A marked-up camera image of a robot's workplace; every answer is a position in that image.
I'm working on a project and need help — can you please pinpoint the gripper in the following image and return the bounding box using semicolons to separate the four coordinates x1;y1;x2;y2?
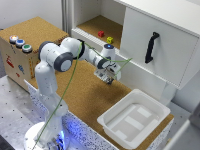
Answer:
94;60;121;85

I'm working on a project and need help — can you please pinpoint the wooden drawer box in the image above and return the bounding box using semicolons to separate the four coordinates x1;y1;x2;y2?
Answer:
0;16;70;92

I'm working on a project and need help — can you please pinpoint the yellow block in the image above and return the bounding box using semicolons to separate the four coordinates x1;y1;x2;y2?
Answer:
106;36;115;45

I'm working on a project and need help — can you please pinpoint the white plastic box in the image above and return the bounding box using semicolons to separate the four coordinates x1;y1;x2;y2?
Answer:
96;88;172;149

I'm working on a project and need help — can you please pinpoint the white sliding door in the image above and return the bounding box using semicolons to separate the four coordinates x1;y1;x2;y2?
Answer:
119;6;200;90

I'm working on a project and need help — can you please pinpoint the white cabinet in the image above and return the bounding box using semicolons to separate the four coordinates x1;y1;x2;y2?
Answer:
70;0;200;107

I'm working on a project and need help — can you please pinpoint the green button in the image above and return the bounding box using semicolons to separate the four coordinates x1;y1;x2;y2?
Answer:
21;43;33;54

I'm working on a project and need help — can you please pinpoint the blue button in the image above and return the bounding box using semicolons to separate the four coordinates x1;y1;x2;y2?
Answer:
15;38;26;48

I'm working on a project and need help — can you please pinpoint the red button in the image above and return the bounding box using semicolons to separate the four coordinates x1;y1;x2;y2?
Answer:
8;34;20;45

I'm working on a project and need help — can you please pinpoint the green cable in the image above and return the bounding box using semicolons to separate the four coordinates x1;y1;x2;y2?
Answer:
31;40;133;150

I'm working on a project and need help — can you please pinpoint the black door handle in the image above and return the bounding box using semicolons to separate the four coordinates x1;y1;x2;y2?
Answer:
144;31;160;64

